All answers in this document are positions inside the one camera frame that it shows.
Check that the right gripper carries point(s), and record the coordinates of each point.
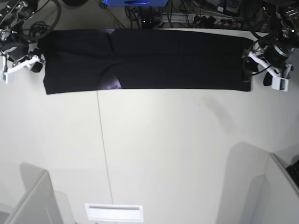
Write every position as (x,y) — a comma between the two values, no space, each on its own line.
(17,48)

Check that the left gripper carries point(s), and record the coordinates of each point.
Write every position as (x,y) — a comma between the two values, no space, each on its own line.
(275,54)

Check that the black T-shirt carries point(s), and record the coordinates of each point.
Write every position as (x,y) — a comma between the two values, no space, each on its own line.
(93,60)

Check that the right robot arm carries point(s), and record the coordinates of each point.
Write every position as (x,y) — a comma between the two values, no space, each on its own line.
(12,18)

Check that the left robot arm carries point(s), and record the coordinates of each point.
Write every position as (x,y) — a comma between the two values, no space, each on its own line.
(283,17)

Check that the white power strip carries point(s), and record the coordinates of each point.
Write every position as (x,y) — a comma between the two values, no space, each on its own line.
(193,19)

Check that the blue box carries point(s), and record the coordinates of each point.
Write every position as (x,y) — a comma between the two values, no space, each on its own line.
(132,3)

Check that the black keyboard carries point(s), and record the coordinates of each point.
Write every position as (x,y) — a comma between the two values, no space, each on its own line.
(293,171)

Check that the white partition panel right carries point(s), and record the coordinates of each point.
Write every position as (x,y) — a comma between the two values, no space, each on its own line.
(258,192)

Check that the white partition panel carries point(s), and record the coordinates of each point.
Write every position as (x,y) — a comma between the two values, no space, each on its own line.
(258,192)
(27,196)

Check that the white partition panel left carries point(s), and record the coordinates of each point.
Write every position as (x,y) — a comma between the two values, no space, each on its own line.
(27,196)

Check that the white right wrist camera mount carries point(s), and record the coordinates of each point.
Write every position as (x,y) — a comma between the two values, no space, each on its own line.
(7,73)

